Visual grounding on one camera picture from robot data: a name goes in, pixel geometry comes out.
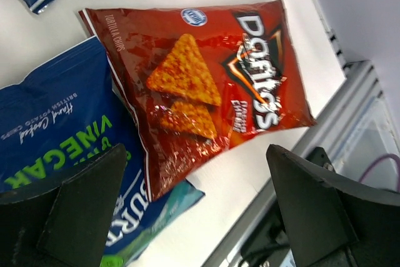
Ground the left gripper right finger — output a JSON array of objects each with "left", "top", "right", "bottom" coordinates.
[{"left": 266, "top": 144, "right": 399, "bottom": 266}]

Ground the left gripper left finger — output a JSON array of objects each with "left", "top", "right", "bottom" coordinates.
[{"left": 1, "top": 144, "right": 126, "bottom": 266}]

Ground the red Doritos bag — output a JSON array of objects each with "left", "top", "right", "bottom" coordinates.
[{"left": 79, "top": 0, "right": 316, "bottom": 201}]

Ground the blue Burts vinegar bag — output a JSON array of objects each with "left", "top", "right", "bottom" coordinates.
[{"left": 1, "top": 37, "right": 204, "bottom": 266}]

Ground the aluminium mounting rail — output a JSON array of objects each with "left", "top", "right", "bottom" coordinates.
[{"left": 205, "top": 61, "right": 399, "bottom": 266}]

